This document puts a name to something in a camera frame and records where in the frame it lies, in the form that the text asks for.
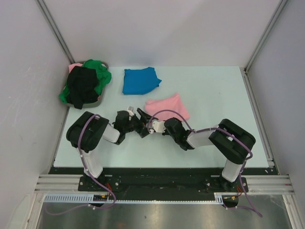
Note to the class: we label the white slotted cable duct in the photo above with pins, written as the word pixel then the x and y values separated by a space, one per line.
pixel 103 199

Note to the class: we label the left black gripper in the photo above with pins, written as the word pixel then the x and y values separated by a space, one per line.
pixel 142 130

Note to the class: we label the black t-shirt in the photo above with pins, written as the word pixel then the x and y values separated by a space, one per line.
pixel 81 83

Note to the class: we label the aluminium corner post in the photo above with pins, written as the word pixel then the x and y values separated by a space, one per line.
pixel 55 29
pixel 267 32

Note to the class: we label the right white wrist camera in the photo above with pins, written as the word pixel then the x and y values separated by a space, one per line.
pixel 156 126

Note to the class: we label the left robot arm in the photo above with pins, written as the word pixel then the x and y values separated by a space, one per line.
pixel 87 131

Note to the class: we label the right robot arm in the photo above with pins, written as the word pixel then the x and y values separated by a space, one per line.
pixel 230 139

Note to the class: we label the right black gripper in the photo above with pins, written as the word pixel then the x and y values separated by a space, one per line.
pixel 166 132

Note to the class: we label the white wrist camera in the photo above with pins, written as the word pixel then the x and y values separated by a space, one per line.
pixel 156 126
pixel 130 110

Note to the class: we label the pink t-shirt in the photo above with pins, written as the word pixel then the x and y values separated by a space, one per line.
pixel 74 66
pixel 171 103

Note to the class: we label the right aluminium corner post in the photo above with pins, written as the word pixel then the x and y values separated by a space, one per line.
pixel 267 32

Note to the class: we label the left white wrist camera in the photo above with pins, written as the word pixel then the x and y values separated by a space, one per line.
pixel 130 110

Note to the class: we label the left aluminium corner post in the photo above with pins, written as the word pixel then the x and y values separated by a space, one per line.
pixel 55 29

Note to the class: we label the aluminium frame rail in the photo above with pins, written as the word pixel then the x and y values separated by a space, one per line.
pixel 257 184

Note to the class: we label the folded blue t-shirt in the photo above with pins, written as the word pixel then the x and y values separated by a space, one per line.
pixel 140 82

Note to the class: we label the green t-shirt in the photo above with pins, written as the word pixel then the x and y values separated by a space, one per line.
pixel 102 74

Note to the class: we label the grey laundry basket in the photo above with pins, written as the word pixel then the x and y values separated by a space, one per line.
pixel 101 100

